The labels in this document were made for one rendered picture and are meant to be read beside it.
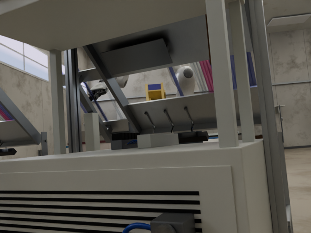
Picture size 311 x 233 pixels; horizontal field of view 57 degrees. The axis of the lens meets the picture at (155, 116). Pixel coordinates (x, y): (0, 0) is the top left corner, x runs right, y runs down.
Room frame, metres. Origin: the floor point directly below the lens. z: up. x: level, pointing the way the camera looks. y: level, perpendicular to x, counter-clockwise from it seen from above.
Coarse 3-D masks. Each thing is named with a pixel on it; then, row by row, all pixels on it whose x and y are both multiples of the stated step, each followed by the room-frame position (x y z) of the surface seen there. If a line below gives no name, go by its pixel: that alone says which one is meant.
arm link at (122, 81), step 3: (126, 75) 1.84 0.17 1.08; (117, 78) 1.83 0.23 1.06; (120, 78) 1.83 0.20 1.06; (123, 78) 1.83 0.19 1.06; (126, 78) 1.84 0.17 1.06; (117, 81) 1.83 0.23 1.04; (120, 81) 1.83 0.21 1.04; (123, 81) 1.83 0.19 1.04; (126, 81) 1.85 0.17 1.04; (120, 84) 1.83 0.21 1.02; (123, 84) 1.84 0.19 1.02; (120, 87) 1.86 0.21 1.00; (123, 87) 1.86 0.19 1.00
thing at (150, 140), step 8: (280, 112) 1.30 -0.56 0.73; (280, 120) 1.29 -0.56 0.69; (112, 136) 1.11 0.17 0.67; (120, 136) 1.10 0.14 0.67; (128, 136) 1.14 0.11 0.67; (136, 136) 1.20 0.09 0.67; (144, 136) 0.96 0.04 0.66; (152, 136) 0.96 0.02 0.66; (160, 136) 1.02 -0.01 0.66; (168, 136) 1.09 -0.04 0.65; (176, 136) 1.17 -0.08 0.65; (112, 144) 1.11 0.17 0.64; (120, 144) 1.09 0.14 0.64; (128, 144) 1.13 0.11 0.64; (136, 144) 1.19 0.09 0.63; (144, 144) 0.96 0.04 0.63; (152, 144) 0.96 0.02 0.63; (160, 144) 1.02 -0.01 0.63; (168, 144) 1.09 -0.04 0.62; (176, 144) 1.16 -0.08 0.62; (288, 208) 1.23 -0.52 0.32; (288, 216) 1.12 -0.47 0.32; (288, 224) 1.06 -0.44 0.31
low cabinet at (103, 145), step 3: (102, 141) 8.13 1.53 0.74; (105, 141) 8.12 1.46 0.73; (84, 144) 8.22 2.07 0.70; (102, 144) 8.15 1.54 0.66; (105, 144) 8.15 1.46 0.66; (108, 144) 8.14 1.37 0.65; (84, 147) 8.20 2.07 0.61; (102, 147) 8.15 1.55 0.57; (105, 147) 8.15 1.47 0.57; (108, 147) 8.14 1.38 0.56; (84, 150) 8.20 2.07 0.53
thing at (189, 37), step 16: (144, 32) 1.15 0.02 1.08; (160, 32) 1.13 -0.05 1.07; (176, 32) 1.11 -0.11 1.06; (192, 32) 1.10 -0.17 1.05; (96, 48) 1.26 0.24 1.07; (112, 48) 1.24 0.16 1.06; (128, 48) 1.18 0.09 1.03; (144, 48) 1.16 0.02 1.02; (160, 48) 1.14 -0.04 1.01; (176, 48) 1.17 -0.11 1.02; (192, 48) 1.15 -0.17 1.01; (112, 64) 1.26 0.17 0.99; (128, 64) 1.24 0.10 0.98; (144, 64) 1.22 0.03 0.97; (160, 64) 1.21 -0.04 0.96; (176, 64) 1.23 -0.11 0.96
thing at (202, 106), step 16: (192, 96) 1.36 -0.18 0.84; (208, 96) 1.33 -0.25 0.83; (256, 96) 1.27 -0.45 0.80; (144, 112) 1.52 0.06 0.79; (160, 112) 1.49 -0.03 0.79; (176, 112) 1.46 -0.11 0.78; (192, 112) 1.44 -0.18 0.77; (208, 112) 1.41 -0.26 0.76; (256, 112) 1.34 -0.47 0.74; (144, 128) 1.62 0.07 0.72
